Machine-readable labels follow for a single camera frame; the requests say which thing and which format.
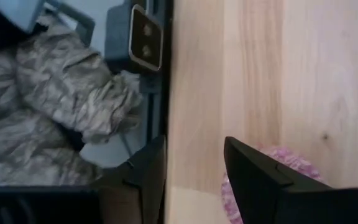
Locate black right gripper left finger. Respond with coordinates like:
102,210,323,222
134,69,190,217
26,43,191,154
91,135,168,224

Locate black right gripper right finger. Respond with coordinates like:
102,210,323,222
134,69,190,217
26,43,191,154
224,136,343,224

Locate pink swirl candle tin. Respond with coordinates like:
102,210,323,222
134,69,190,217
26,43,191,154
221,146,323,224

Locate grey box with two buttons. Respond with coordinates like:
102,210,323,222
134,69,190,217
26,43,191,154
104,3,164,74

